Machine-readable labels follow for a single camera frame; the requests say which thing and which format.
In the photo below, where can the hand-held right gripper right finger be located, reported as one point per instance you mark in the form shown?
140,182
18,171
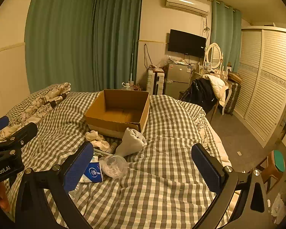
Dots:
205,167

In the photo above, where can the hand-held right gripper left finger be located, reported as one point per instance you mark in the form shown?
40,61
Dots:
78,165

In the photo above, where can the blue tissue pack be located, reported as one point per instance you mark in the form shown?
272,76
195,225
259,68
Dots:
93,172

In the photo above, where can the white cream tube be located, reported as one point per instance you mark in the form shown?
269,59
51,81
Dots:
101,152

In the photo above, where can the white socks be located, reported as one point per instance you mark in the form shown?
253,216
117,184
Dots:
95,137

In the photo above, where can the clear cotton swab container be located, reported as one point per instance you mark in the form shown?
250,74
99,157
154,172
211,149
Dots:
114,166

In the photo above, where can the pale cloth bundle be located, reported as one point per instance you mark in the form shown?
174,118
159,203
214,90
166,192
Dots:
131,142

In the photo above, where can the brown cardboard box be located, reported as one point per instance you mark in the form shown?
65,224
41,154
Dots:
116,115

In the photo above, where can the person's left hand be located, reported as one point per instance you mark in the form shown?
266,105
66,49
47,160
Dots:
2,196

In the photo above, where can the floral quilt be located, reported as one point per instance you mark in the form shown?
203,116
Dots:
33,105

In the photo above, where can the floral white bed sheet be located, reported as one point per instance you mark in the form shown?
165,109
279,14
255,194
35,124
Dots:
206,126

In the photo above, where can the grey checked blanket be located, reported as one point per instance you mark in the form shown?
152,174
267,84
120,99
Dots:
162,148

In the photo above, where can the black jacket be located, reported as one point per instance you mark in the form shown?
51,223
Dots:
201,93

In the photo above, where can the wooden stool green seat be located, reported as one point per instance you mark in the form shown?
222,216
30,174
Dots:
278,161

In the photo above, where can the brown checked suitcase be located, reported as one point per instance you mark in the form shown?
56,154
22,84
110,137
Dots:
232,96

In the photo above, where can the white padded jacket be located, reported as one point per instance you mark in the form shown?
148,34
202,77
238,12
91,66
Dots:
216,83

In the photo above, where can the silver small fridge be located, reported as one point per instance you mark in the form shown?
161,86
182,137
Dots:
177,81

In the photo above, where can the clear water jug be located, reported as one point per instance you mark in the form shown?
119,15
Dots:
127,86

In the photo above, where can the dark red bag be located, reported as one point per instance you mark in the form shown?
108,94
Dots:
137,87

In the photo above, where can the white ribbed suitcase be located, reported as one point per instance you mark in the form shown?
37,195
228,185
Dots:
155,82

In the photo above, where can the wide green curtain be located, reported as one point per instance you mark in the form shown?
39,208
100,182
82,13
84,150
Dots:
59,40

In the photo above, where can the white louvred wardrobe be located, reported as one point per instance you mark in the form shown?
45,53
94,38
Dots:
264,83

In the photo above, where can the oval white vanity mirror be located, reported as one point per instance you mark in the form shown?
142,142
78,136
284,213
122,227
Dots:
214,55

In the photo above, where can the white mop pole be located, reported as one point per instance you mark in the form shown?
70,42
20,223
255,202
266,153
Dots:
132,62

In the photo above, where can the pale green window curtain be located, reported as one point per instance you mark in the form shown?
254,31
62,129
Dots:
237,40
220,23

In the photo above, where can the narrow green curtain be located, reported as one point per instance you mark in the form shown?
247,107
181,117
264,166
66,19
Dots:
118,40

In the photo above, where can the white air conditioner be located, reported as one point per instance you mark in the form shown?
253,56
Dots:
187,4

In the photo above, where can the black wall television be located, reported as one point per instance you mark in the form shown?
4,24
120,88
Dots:
187,43

